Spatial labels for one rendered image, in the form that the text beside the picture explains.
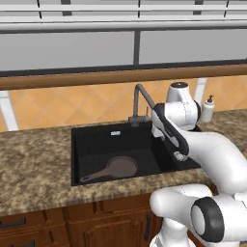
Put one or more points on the wooden window sill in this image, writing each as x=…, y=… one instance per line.
x=80, y=78

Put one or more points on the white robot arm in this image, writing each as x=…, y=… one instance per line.
x=218, y=157

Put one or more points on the brown wooden cupboard door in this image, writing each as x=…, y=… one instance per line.
x=109, y=230

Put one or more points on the white soap dispenser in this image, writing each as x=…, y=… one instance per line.
x=207, y=111

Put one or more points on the window with grey frame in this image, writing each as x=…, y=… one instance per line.
x=64, y=51

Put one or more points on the brown wooden drawer front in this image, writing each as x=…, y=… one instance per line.
x=48, y=240
x=35, y=222

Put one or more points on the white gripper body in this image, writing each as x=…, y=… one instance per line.
x=157, y=123

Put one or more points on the dark brown frying pan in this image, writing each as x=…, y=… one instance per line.
x=122, y=167

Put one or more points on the grey sink tap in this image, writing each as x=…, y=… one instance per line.
x=137, y=99

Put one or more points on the black sink basin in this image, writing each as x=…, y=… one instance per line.
x=96, y=144

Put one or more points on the white window blinds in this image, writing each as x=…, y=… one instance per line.
x=103, y=13

